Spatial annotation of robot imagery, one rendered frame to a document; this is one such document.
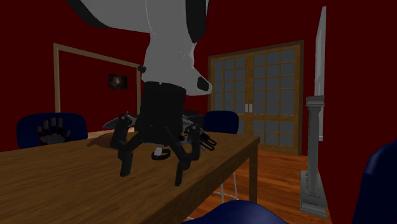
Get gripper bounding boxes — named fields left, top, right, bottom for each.
left=109, top=81, right=203, bottom=187

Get black tool with loops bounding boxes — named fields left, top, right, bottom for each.
left=184, top=124, right=218, bottom=152

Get grey pointed model craft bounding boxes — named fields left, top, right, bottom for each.
left=102, top=111, right=197, bottom=130

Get dark blue chair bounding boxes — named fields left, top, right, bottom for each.
left=351, top=140, right=397, bottom=224
left=202, top=110, right=240, bottom=201
left=182, top=199, right=290, bottom=224
left=16, top=112, right=89, bottom=150

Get brown wooden table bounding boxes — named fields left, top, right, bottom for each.
left=0, top=131, right=261, bottom=224

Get black hand figure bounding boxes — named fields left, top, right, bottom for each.
left=36, top=116, right=72, bottom=146

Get wooden double door glass panes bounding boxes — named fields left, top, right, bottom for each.
left=207, top=39, right=305, bottom=156

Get grey column with pale blade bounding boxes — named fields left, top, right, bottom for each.
left=299, top=5, right=330, bottom=220

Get black ring with white ball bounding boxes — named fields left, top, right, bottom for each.
left=151, top=147, right=172, bottom=162

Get dark wall picture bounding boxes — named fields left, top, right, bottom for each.
left=108, top=73, right=129, bottom=92

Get pale wooden doorway frame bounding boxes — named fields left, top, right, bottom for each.
left=53, top=43, right=143, bottom=115

